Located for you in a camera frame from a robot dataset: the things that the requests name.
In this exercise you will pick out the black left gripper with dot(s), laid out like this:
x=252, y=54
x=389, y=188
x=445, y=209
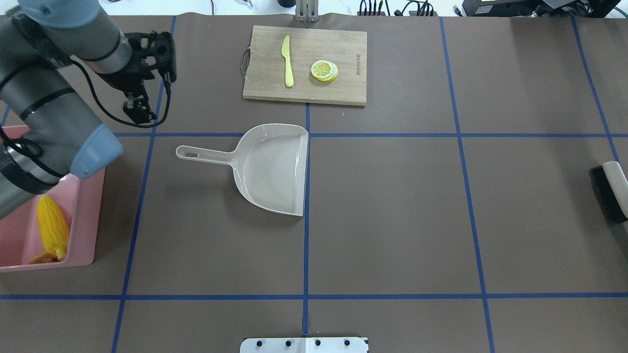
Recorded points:
x=125, y=78

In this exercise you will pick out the beige plastic dustpan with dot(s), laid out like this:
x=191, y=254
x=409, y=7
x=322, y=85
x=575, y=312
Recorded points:
x=269, y=165

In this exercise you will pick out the yellow toy corn cob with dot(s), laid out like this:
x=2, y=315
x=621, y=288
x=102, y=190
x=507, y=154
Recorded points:
x=53, y=227

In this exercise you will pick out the toy ginger root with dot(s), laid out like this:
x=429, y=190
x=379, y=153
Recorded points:
x=43, y=258

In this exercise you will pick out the beige brush black bristles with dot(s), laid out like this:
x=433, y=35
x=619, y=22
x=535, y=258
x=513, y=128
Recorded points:
x=610, y=186

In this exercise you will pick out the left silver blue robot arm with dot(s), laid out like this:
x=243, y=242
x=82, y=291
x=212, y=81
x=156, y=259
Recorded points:
x=65, y=136

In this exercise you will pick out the pink plastic bin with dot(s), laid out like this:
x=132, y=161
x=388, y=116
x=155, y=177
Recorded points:
x=80, y=201

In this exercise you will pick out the bamboo cutting board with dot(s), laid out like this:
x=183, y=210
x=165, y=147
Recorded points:
x=264, y=76

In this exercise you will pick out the yellow plastic toy knife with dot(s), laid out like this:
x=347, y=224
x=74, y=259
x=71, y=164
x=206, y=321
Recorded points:
x=286, y=54

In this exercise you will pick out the yellow toy lemon slices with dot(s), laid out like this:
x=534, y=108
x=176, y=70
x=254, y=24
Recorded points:
x=324, y=71

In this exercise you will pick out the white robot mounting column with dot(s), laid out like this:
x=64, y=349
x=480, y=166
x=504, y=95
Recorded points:
x=305, y=345

